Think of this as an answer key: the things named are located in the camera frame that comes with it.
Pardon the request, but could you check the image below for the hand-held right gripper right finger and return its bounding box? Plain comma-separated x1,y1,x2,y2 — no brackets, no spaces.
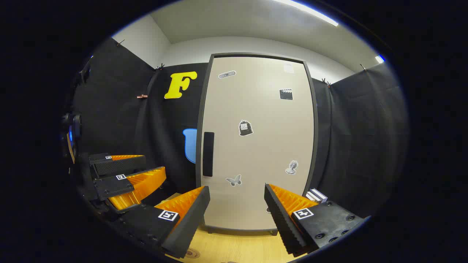
264,183,366,256

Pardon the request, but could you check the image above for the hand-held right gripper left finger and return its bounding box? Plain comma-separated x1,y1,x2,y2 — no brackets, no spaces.
117,186,211,259

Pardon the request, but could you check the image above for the black door handle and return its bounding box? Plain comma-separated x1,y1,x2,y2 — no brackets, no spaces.
203,131,215,178

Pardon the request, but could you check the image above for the beige cabinet door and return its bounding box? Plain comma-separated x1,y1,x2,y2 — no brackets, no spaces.
196,53,318,232

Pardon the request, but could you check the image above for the grey cabinet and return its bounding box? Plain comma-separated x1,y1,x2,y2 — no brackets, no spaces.
195,52,319,236

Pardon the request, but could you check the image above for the long ceiling light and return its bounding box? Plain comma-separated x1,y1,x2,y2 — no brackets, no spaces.
272,0,340,27

